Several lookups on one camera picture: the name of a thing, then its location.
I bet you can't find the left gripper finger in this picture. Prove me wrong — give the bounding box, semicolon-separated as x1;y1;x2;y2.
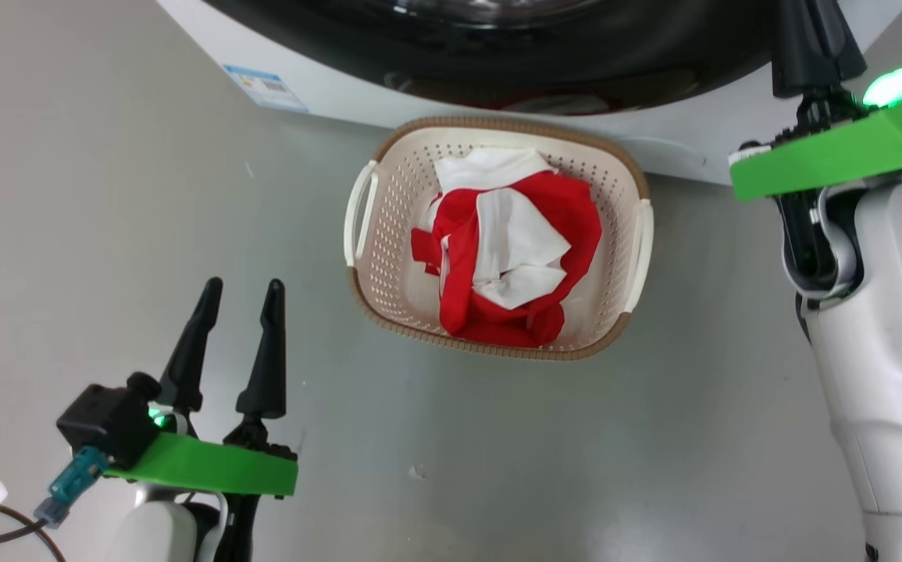
157;276;224;415
235;278;288;421

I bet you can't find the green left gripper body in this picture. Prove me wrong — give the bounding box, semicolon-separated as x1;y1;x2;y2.
105;418;299;498

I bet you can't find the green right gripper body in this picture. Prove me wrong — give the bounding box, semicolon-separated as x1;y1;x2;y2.
729;87;902;201

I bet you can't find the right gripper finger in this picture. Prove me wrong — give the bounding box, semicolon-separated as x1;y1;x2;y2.
770;0;868;99

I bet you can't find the small red garment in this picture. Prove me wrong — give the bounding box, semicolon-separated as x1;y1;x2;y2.
410;226;490;338

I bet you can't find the large red mesh garment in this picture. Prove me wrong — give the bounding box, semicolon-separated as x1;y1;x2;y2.
410;170;603;349

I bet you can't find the white garment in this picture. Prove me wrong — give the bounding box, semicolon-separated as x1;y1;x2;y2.
429;147;573;311

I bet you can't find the dark round washing machine door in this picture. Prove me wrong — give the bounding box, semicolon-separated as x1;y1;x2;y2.
199;0;781;116

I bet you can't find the beige perforated laundry basket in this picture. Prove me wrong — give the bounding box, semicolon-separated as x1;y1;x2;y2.
343;116;655;362

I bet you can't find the white front-load washing machine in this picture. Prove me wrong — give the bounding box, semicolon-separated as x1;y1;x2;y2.
157;0;902;187

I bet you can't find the blue energy label sticker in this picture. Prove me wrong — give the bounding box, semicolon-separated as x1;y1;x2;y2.
223;64;311;115

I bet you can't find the teal left camera connector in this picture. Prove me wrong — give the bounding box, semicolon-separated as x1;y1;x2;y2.
34;446;109;529

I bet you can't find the black left camera cable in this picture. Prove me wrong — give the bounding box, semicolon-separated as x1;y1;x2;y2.
0;500;67;562

